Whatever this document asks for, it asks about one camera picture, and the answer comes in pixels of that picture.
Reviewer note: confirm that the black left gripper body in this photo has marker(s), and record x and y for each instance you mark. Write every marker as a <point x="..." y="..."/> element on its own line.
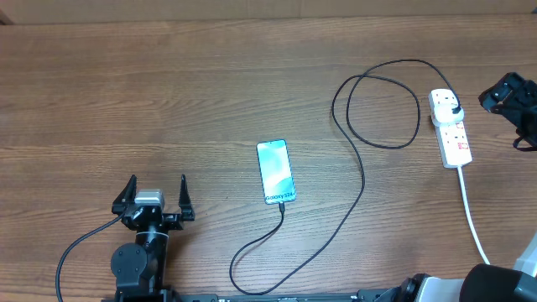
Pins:
<point x="170" y="222"/>

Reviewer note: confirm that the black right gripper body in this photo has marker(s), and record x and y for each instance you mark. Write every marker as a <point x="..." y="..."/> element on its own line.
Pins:
<point x="521" y="109"/>

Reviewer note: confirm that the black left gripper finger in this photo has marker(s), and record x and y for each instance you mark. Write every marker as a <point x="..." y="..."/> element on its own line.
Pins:
<point x="126" y="197"/>
<point x="187" y="212"/>

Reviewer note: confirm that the blue smartphone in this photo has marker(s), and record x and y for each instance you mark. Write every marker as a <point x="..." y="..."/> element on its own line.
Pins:
<point x="275" y="170"/>

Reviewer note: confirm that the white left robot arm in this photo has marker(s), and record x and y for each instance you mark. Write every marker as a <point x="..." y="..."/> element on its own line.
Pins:
<point x="139" y="266"/>

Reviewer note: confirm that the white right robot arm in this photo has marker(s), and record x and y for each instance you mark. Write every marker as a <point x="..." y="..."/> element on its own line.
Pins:
<point x="484" y="282"/>

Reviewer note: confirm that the white charger adapter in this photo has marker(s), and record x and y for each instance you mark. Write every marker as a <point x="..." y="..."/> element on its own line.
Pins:
<point x="442" y="114"/>

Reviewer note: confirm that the white power strip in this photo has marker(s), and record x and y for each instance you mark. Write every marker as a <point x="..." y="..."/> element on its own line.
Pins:
<point x="452" y="139"/>

